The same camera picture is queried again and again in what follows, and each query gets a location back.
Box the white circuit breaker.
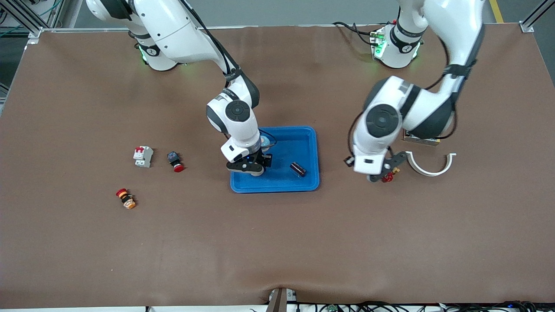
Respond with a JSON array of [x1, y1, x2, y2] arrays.
[[133, 146, 154, 168]]

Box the blue plastic tray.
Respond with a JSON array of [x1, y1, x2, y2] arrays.
[[230, 126, 320, 193]]

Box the red push button switch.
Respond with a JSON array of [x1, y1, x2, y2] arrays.
[[167, 151, 185, 173]]

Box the black left arm base cables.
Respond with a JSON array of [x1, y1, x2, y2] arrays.
[[332, 21, 379, 46]]

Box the white curved plastic bracket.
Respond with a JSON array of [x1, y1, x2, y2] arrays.
[[405, 151, 457, 177]]

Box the large table cover mat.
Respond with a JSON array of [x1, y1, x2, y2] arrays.
[[0, 25, 555, 309]]

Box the metal mesh power supply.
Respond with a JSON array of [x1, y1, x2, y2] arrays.
[[403, 129, 441, 146]]

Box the green cable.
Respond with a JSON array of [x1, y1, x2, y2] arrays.
[[35, 0, 62, 17]]

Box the aluminium frame profile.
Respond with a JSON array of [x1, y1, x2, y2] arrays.
[[0, 0, 83, 40], [519, 0, 555, 33]]

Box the red yellow emergency stop button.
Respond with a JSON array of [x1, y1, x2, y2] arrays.
[[115, 188, 137, 210]]

